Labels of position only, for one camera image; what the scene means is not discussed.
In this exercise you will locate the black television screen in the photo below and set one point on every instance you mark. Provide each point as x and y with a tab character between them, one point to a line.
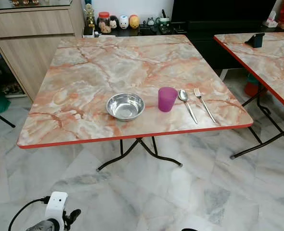
224	9

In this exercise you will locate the red lidded glass jar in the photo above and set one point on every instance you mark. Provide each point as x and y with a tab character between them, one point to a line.
104	24

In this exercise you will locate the red plastic bucket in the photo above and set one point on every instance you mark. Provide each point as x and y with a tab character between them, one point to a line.
252	86

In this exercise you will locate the stainless steel bowl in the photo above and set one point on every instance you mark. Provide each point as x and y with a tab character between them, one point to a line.
125	106

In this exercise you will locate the yellow orange round figurine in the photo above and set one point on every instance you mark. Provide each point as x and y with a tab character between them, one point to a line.
134	21

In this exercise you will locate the light wooden cabinet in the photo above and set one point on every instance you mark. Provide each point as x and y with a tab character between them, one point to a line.
31	48

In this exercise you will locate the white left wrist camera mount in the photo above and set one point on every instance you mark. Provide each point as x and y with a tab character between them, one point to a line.
56	206

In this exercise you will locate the gold trophy figurine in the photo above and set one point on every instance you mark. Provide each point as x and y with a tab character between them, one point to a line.
89	19

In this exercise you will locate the white egg shaped figurine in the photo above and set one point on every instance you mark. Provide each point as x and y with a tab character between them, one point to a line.
123	22

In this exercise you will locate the purple plastic cup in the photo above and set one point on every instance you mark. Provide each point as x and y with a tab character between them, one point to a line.
167	99

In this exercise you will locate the silver metal spoon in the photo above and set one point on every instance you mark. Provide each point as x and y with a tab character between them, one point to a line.
183	95

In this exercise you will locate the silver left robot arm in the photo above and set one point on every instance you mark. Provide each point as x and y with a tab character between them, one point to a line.
41	226

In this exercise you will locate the silver metal fork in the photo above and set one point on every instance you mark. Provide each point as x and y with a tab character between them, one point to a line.
204	106

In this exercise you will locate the dark phone on stand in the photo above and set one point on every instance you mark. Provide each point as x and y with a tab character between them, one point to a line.
257	40

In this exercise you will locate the marble pattern folding table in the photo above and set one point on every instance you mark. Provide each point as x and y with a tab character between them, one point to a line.
113	62
272	57

